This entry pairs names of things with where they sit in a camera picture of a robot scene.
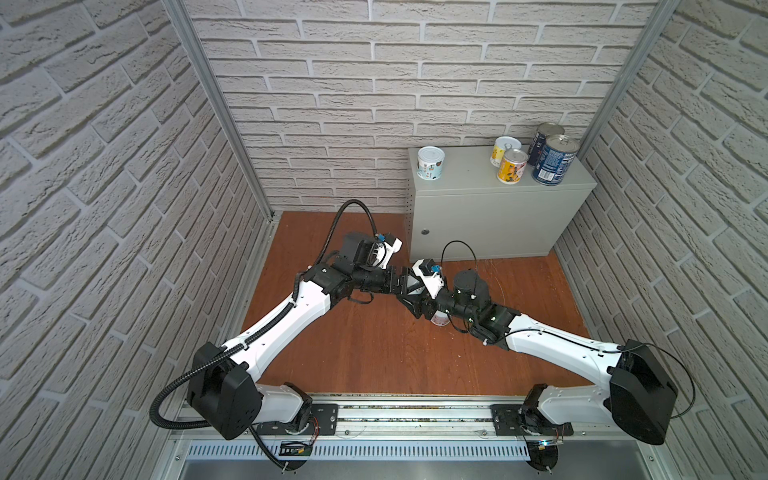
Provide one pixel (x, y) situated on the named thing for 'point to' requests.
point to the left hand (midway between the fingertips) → (413, 279)
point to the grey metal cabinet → (467, 213)
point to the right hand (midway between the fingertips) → (407, 284)
